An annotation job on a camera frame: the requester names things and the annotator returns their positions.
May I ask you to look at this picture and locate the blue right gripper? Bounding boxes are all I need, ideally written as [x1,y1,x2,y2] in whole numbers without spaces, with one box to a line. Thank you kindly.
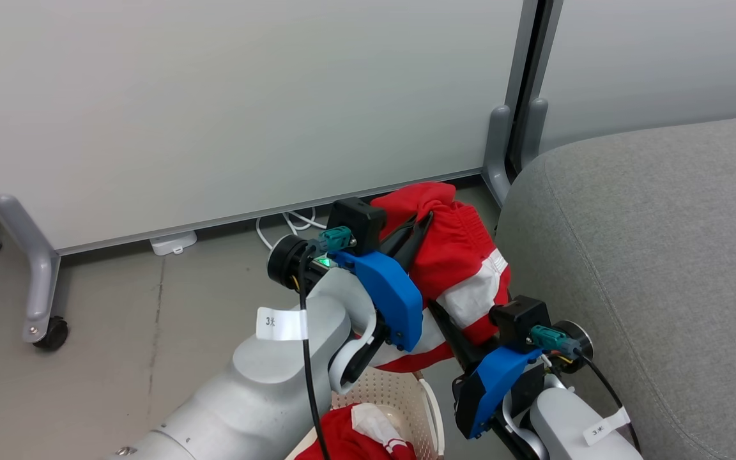
[430,302,542,440]

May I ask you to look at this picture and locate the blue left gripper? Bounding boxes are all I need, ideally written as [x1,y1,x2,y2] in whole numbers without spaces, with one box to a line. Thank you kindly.
[332,211,436,353]

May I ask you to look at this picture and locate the red white striped garment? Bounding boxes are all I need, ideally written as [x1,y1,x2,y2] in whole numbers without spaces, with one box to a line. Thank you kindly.
[368,182,512,374]

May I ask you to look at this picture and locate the red garment with white trim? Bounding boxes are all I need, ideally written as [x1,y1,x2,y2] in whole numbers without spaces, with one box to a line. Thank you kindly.
[295,402,417,460]

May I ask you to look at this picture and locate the cream perforated laundry basket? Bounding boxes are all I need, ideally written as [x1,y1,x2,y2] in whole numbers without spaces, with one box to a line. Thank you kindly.
[285,367,445,460]

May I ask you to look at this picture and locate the grey short partition leg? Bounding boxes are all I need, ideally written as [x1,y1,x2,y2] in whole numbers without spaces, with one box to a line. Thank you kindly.
[521,97,549,174]
[483,105,513,206]

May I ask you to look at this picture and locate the grey fabric sofa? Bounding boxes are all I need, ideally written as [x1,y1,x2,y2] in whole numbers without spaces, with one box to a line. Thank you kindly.
[496,114,736,460]

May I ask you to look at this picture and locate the white power adapter box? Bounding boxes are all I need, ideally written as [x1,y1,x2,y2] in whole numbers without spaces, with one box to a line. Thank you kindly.
[149,231,197,256]

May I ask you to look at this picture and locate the large white partition panel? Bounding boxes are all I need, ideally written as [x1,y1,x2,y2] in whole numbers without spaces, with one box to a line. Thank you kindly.
[0,0,540,256]

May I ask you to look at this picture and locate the narrow white partition panel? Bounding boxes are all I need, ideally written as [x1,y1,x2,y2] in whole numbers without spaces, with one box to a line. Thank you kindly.
[537,0,736,154]

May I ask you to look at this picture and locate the grey partition leg with caster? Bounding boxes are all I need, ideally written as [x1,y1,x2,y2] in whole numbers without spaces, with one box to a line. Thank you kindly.
[0,194,68,351]

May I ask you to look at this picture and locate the teal left cable connector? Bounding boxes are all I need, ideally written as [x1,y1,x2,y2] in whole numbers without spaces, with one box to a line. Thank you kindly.
[317,226,351,254]

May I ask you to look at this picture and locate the teal cable connector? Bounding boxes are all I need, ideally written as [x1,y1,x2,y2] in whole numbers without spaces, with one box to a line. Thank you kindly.
[317,226,351,254]
[530,325,581,360]

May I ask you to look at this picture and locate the teal right cable connector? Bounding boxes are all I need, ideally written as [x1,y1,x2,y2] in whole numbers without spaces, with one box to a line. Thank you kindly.
[530,325,581,360]

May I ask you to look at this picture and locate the white looped floor cable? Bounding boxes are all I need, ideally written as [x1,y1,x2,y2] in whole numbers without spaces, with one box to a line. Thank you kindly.
[256,206,329,251]

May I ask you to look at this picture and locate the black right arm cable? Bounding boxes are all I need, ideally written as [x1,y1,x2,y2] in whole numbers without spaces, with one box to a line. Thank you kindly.
[576,353,641,454]

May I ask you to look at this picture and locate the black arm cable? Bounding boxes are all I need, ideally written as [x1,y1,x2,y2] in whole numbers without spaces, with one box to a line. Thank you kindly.
[576,353,641,454]
[298,246,332,460]

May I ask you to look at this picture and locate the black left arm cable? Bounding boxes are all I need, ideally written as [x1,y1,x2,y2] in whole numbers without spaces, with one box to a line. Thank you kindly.
[298,246,332,460]

